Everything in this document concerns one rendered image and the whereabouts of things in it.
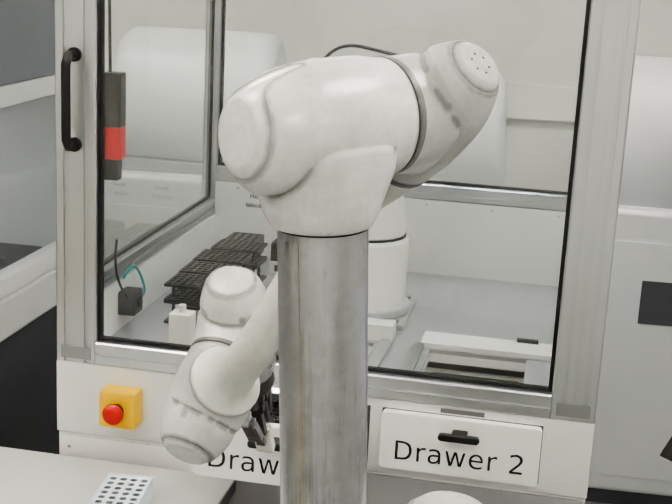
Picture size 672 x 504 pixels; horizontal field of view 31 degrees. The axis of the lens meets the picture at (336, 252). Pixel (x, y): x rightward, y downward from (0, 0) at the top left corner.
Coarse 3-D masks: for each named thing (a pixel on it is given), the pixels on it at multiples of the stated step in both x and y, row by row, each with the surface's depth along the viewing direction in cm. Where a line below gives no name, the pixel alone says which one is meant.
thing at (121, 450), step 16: (64, 432) 238; (64, 448) 238; (80, 448) 238; (96, 448) 237; (112, 448) 236; (128, 448) 236; (144, 448) 235; (160, 448) 234; (144, 464) 236; (160, 464) 235; (176, 464) 234; (192, 464) 234; (368, 480) 227; (384, 480) 227; (400, 480) 226; (416, 480) 225; (432, 480) 225; (240, 496) 233; (256, 496) 233; (272, 496) 232; (368, 496) 228; (384, 496) 227; (400, 496) 227; (416, 496) 226; (480, 496) 224; (496, 496) 223; (512, 496) 222; (528, 496) 222; (544, 496) 221; (560, 496) 221
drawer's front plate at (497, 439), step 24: (384, 432) 222; (408, 432) 221; (432, 432) 221; (480, 432) 219; (504, 432) 218; (528, 432) 217; (384, 456) 224; (504, 456) 219; (528, 456) 218; (504, 480) 220; (528, 480) 219
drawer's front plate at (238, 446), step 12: (240, 432) 213; (276, 432) 212; (240, 444) 214; (228, 456) 215; (240, 456) 214; (252, 456) 214; (264, 456) 214; (276, 456) 213; (204, 468) 216; (216, 468) 216; (228, 468) 215; (240, 468) 215; (240, 480) 216; (252, 480) 215; (264, 480) 215; (276, 480) 214
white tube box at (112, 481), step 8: (104, 480) 218; (112, 480) 218; (120, 480) 219; (128, 480) 219; (136, 480) 220; (144, 480) 220; (152, 480) 219; (104, 488) 215; (112, 488) 215; (120, 488) 216; (128, 488) 216; (136, 488) 216; (144, 488) 216; (152, 488) 220; (96, 496) 212; (104, 496) 213; (112, 496) 213; (120, 496) 212; (128, 496) 213; (136, 496) 213; (144, 496) 214; (152, 496) 220
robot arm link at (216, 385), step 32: (256, 320) 158; (192, 352) 173; (224, 352) 163; (256, 352) 159; (192, 384) 164; (224, 384) 162; (256, 384) 168; (192, 416) 164; (224, 416) 165; (192, 448) 164; (224, 448) 167
